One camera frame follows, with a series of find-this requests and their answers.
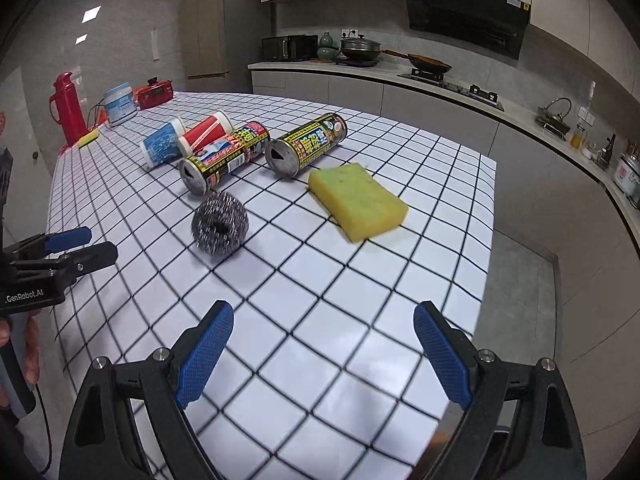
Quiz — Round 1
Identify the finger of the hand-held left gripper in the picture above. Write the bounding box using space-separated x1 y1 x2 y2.
0 226 93 263
10 241 119 286

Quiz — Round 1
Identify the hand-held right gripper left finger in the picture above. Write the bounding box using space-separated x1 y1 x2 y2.
59 300 235 480

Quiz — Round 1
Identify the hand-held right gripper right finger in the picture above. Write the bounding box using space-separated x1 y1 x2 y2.
413 301 587 480

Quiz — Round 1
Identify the blue paper cup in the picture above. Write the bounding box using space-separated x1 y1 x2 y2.
141 116 187 168

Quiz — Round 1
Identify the steel wool scrubber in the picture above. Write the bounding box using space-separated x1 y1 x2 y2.
191 191 251 256

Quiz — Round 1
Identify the yellow black portrait tin can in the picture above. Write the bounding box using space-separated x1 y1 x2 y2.
179 121 271 196

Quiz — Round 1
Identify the red paper cup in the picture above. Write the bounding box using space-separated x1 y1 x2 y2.
177 111 235 157

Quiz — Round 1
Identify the large yellow green sponge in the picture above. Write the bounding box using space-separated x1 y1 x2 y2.
307 162 409 244

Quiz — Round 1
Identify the person's left hand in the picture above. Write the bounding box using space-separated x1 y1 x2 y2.
0 310 42 411

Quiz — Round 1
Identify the white black checkered tablecloth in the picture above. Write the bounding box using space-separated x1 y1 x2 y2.
45 91 498 468

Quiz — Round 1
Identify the red thermos flask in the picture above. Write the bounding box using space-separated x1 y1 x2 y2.
49 71 88 147

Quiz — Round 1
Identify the white blue round container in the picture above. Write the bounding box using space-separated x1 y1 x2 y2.
103 85 138 127

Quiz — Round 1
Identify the small red appliance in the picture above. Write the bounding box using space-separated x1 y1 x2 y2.
132 76 175 111

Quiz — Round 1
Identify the beige refrigerator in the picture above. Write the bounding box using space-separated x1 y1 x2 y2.
179 0 263 93

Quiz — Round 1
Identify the white rice cooker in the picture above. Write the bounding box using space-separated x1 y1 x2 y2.
612 152 640 196

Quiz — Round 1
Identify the black gas stove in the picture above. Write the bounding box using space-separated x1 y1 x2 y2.
397 71 506 109

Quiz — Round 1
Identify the glass pan lid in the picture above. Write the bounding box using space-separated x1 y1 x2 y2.
544 97 572 121

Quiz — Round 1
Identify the black microwave oven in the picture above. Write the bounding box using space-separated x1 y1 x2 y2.
261 34 319 62

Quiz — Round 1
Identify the brown wok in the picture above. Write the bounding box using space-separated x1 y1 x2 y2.
382 49 453 75

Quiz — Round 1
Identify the black lidded pot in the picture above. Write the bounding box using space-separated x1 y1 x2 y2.
340 35 382 62

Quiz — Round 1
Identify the black range hood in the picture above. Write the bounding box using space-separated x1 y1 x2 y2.
397 0 532 60

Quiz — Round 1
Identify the black cable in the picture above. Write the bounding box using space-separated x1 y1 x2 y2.
32 385 53 476

